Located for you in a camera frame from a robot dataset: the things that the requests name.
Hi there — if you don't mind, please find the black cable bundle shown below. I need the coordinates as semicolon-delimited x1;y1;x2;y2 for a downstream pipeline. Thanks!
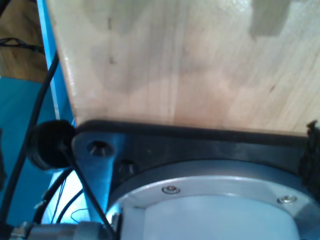
0;37;46;55

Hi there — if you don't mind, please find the grey metal connector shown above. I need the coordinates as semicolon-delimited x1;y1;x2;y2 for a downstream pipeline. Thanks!
9;221;106;240

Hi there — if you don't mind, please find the black round knob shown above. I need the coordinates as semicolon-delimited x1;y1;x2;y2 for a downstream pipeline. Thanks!
26;119;76;173

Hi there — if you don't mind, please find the thin black cable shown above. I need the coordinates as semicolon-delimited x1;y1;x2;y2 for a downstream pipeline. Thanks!
59;142;116;238
34;169;86;223

